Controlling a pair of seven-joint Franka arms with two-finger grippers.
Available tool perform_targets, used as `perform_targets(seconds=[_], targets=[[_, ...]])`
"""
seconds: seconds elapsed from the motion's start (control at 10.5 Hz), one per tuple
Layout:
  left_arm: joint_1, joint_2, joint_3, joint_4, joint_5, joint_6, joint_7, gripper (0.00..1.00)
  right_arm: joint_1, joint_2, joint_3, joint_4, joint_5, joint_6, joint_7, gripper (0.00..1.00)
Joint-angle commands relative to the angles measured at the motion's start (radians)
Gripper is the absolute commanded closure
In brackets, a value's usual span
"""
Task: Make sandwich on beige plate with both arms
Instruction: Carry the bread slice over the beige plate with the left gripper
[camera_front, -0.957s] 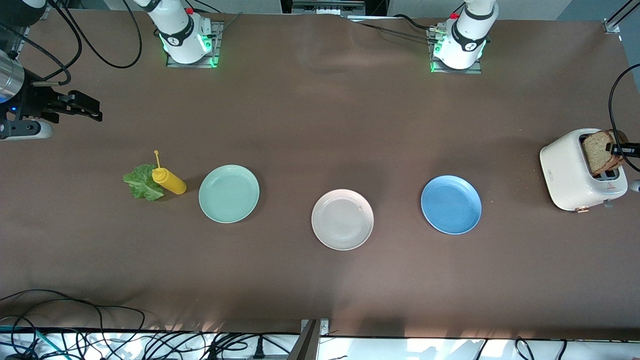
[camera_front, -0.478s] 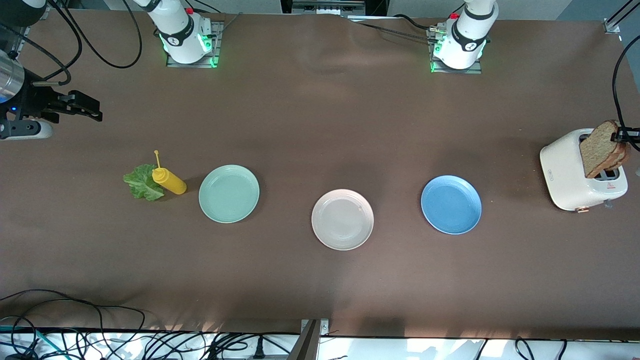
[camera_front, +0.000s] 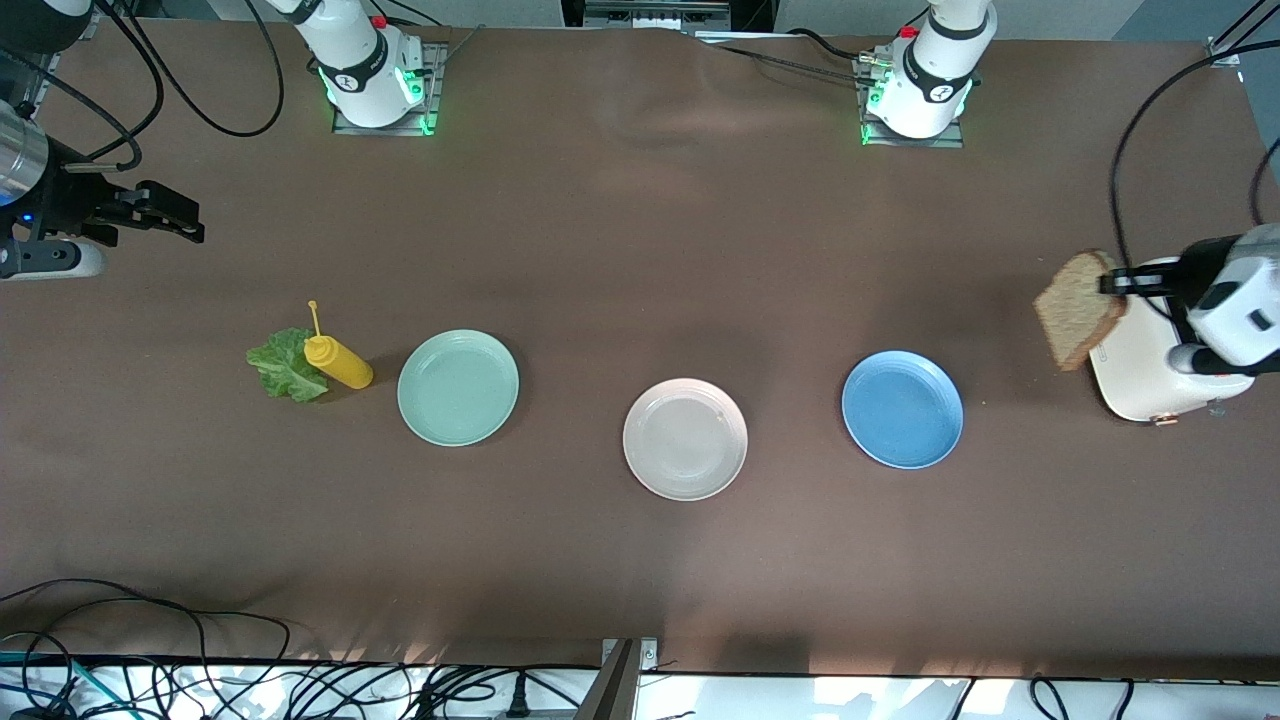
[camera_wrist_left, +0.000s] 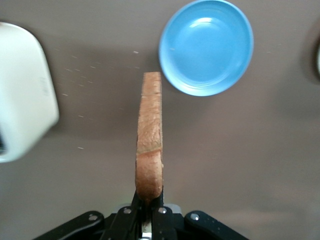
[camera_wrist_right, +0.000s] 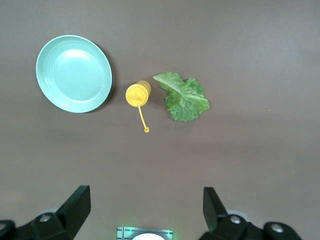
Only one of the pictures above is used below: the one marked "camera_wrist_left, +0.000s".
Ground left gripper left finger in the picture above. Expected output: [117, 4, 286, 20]
[32, 191, 141, 240]

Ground white toaster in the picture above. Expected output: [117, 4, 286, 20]
[0, 21, 60, 164]

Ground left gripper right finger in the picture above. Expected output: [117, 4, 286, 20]
[150, 185, 248, 240]

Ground brown bread slice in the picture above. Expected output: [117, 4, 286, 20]
[134, 71, 165, 204]

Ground beige plate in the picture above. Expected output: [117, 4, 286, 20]
[312, 34, 320, 82]

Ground blue plate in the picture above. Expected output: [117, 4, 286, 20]
[158, 0, 255, 98]

